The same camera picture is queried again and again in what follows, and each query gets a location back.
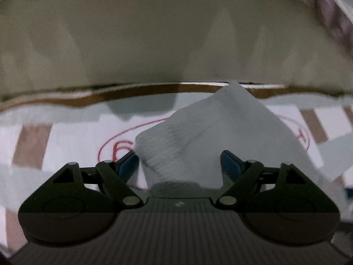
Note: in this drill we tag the white printed quilt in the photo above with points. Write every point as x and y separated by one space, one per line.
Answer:
325 2

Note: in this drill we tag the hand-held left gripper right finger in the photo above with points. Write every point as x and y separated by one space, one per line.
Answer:
230 163

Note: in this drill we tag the checked rug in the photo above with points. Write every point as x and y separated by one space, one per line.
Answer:
69 138

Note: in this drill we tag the beige bed base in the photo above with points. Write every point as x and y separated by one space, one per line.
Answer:
138 38

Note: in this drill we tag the grey ribbed garment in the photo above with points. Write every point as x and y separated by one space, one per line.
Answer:
215 132

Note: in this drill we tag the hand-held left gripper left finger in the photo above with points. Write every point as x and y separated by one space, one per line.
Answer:
128 163

